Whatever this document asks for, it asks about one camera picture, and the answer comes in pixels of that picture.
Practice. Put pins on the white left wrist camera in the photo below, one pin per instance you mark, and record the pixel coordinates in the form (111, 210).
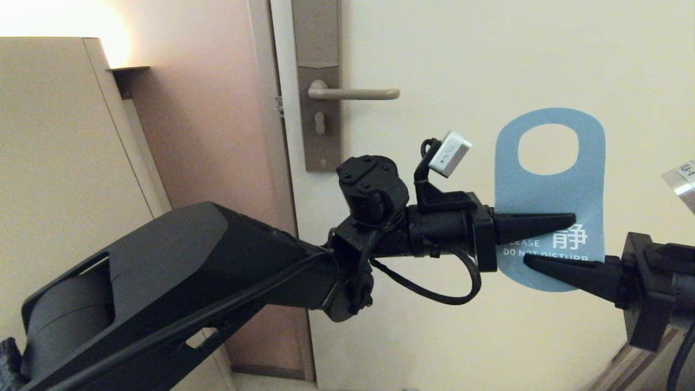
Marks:
(449, 155)

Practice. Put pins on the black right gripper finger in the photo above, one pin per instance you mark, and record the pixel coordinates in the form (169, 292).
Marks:
(581, 274)

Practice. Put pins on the blue do-not-disturb door hanger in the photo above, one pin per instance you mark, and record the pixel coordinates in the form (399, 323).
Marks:
(548, 195)

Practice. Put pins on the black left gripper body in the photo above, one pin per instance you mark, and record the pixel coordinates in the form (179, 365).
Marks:
(445, 231)

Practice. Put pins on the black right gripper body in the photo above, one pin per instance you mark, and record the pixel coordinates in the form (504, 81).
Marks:
(657, 288)

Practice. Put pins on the white door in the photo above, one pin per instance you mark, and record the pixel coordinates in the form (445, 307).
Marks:
(488, 336)

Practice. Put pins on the black left camera bracket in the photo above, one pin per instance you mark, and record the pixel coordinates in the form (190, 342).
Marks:
(440, 198)

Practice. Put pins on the grey-brown metal lock plate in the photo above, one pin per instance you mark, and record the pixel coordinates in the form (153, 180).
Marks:
(317, 32)

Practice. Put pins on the beige cabinet panel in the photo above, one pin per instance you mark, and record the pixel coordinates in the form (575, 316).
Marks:
(54, 108)

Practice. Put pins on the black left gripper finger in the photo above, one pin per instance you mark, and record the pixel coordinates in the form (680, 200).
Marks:
(526, 225)

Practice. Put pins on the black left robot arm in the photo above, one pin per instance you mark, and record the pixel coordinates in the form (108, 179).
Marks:
(190, 260)

